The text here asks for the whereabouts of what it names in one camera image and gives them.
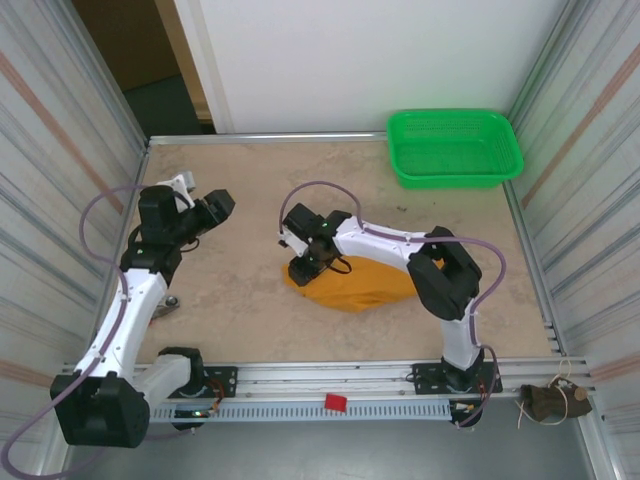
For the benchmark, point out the orange t-shirt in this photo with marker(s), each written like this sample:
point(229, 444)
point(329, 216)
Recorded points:
point(370, 285)

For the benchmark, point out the green plastic basket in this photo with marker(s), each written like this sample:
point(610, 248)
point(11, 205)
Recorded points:
point(450, 150)

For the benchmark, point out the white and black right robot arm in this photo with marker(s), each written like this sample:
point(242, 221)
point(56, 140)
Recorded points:
point(380, 242)

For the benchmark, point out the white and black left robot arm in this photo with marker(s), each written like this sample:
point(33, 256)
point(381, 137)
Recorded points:
point(135, 310)

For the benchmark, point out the small red block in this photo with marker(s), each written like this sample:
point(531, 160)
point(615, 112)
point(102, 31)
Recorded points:
point(336, 403)

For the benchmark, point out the black controller module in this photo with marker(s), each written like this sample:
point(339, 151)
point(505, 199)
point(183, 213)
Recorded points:
point(465, 422)
point(190, 425)

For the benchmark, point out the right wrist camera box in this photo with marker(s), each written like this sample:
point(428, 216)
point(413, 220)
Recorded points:
point(292, 242)

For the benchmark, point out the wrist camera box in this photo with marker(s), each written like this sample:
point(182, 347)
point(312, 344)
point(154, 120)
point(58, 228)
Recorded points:
point(184, 179)
point(292, 242)

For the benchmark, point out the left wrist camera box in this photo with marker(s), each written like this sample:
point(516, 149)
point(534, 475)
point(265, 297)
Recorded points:
point(184, 179)

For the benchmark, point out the aluminium table end rail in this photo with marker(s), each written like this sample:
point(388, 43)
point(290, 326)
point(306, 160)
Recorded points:
point(250, 139)

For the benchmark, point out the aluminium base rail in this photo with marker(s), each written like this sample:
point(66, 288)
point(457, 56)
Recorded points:
point(325, 372)

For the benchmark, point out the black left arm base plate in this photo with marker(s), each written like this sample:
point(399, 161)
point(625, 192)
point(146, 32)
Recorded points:
point(225, 380)

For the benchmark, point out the white door frame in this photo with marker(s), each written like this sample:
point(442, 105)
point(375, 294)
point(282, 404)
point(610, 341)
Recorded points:
point(202, 60)

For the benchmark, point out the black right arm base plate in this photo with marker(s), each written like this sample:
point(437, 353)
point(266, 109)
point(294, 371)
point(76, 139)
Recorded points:
point(425, 377)

